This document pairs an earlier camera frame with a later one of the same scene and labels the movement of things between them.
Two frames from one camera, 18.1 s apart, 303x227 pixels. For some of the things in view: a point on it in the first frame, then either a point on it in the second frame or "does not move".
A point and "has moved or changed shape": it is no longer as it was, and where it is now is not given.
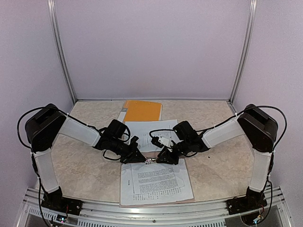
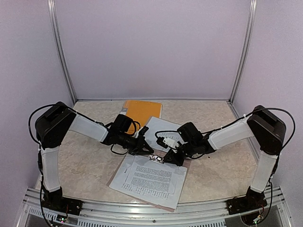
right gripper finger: (170, 161) to (178, 162)
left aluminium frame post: (55, 25) does not move
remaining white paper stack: (154, 183) has moved or changed shape
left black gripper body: (124, 152) to (132, 145)
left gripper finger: (139, 155) to (146, 145)
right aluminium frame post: (245, 50) does not move
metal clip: (150, 161) has moved or changed shape
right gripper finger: (164, 152) to (170, 155)
